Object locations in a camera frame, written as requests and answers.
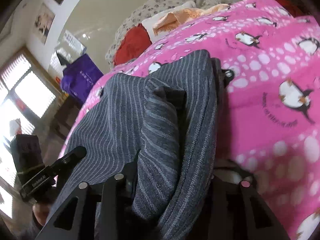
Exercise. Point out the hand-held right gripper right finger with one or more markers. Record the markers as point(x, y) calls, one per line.
point(225, 205)

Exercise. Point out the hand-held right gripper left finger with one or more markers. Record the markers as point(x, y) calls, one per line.
point(120, 187)

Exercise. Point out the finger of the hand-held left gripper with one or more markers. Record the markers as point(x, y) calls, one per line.
point(71, 156)

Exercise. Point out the grey striped garment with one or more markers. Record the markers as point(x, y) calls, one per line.
point(160, 120)

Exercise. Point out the person's left forearm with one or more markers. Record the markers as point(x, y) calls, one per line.
point(42, 212)

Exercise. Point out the dark wooden side table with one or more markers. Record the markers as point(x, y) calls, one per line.
point(66, 117)

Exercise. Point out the window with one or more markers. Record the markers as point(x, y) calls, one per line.
point(27, 95)

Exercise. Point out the purple bag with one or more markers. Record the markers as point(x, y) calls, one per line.
point(80, 77)

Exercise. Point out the red pillow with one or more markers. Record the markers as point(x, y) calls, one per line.
point(130, 43)

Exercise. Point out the pink penguin blanket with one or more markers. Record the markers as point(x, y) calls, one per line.
point(270, 85)

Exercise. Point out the white pillow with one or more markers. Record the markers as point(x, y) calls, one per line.
point(160, 17)

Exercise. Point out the peach fringed cloth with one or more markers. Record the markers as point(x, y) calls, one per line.
point(185, 15)

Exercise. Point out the red cloth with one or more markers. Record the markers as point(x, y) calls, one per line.
point(287, 7)

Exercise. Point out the white wall paper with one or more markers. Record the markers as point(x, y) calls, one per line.
point(72, 41)

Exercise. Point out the wall poster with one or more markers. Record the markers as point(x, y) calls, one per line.
point(44, 22)

